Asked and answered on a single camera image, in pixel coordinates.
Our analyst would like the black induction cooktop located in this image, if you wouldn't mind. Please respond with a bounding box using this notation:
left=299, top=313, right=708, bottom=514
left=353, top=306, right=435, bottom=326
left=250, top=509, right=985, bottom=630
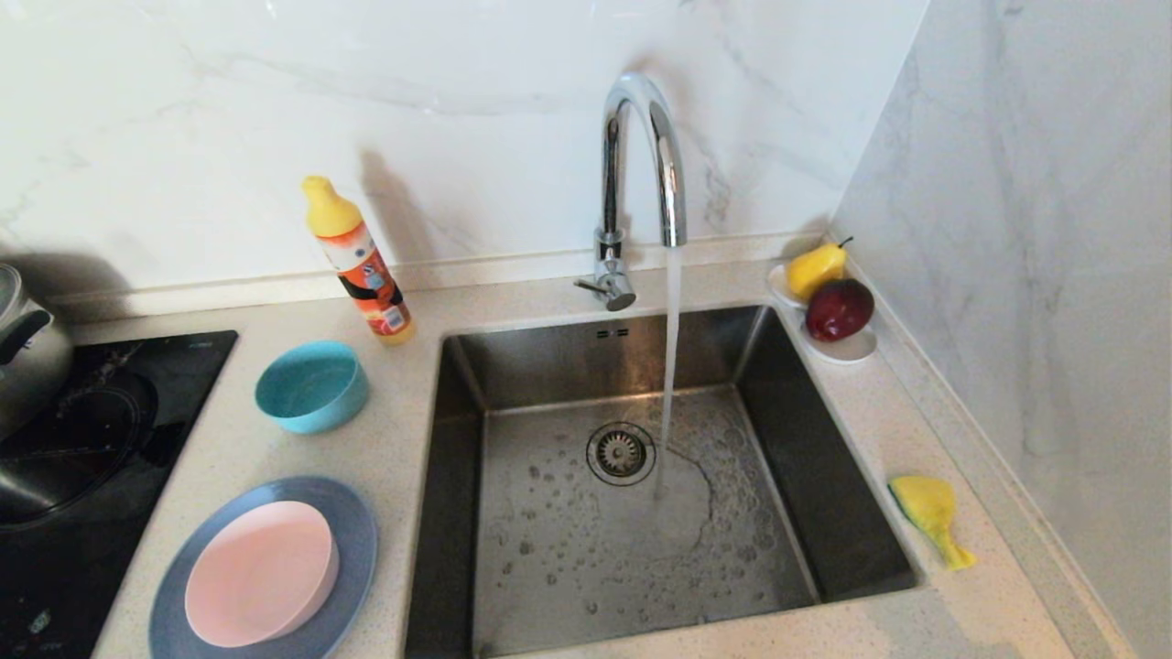
left=0, top=329, right=239, bottom=659

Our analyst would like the teal bowl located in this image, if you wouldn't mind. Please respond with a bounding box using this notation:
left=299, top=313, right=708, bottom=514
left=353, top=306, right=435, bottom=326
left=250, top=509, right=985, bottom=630
left=255, top=340, right=370, bottom=435

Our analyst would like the orange yellow-capped detergent bottle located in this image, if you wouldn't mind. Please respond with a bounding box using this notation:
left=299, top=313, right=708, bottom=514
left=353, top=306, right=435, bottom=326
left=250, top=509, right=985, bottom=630
left=302, top=176, right=416, bottom=346

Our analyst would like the yellow sponge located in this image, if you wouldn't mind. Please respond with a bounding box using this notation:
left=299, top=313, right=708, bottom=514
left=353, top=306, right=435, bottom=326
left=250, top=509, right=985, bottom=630
left=888, top=475, right=977, bottom=571

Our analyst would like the blue-grey plate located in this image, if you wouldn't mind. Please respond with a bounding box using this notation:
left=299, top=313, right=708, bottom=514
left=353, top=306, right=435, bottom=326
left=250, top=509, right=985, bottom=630
left=149, top=475, right=379, bottom=659

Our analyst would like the yellow pear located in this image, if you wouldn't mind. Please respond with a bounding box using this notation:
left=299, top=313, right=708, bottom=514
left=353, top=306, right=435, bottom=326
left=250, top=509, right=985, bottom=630
left=787, top=236, right=854, bottom=299

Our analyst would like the small white dish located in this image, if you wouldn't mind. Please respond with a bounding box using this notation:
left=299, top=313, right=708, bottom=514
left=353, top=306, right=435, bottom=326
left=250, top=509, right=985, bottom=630
left=766, top=263, right=811, bottom=308
left=802, top=316, right=878, bottom=365

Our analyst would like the stainless steel sink basin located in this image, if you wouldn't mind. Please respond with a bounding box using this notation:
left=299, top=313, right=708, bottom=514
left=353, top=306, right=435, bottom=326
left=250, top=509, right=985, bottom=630
left=403, top=304, right=921, bottom=659

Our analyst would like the round metal drain strainer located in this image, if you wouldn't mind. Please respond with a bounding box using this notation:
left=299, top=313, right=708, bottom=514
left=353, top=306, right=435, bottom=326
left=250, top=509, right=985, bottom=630
left=586, top=422, right=657, bottom=486

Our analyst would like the pink bowl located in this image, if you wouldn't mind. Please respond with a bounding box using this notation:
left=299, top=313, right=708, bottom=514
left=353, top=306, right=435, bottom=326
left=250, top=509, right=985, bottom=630
left=184, top=500, right=341, bottom=649

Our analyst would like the chrome gooseneck faucet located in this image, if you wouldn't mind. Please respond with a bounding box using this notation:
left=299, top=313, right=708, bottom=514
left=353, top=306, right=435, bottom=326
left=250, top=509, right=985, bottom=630
left=574, top=73, right=689, bottom=312

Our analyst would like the black pan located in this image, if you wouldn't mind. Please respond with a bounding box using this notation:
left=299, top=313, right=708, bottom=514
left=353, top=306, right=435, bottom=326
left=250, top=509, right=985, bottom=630
left=0, top=371, right=158, bottom=527

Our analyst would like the dark red apple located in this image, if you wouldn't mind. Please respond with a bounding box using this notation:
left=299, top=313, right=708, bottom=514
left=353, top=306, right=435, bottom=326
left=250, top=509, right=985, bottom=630
left=806, top=278, right=875, bottom=343

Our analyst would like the silver pot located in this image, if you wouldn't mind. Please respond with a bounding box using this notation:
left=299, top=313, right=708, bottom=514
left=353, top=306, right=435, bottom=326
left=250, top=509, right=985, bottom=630
left=0, top=264, right=74, bottom=440

